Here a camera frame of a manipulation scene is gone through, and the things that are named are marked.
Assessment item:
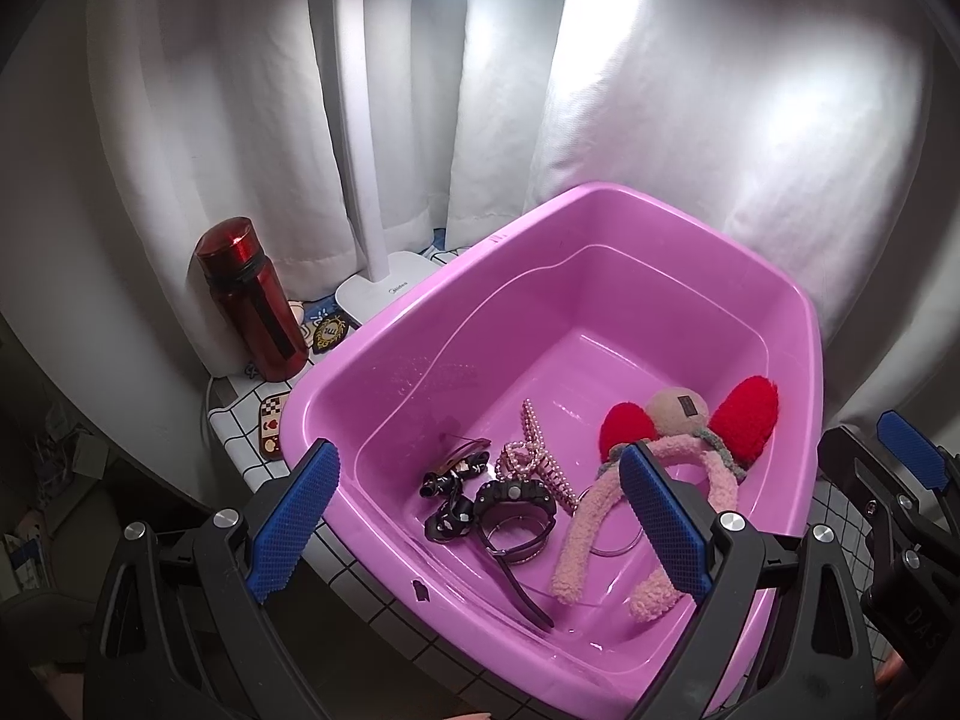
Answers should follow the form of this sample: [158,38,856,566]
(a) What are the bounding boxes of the pink plush headband red ears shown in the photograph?
[550,376,779,605]

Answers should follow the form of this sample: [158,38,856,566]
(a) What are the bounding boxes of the thin clear hoop band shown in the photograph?
[589,515,644,559]

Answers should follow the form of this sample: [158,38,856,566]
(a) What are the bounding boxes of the black polka dot bow headband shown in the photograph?
[418,450,555,631]

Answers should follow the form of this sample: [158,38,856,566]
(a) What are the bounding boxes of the pink plastic tub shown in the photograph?
[280,180,827,720]

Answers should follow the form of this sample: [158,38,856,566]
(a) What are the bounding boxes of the colourful coaster stickers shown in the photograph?
[254,296,352,461]

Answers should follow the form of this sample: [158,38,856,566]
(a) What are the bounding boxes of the brown hair clip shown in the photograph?
[436,437,491,475]

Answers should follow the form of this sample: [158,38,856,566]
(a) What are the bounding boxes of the white curtain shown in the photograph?
[0,0,960,436]

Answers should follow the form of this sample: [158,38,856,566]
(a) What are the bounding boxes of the red metal water bottle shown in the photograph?
[195,216,308,382]

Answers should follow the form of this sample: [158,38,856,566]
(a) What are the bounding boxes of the white desk lamp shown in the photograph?
[305,0,602,332]

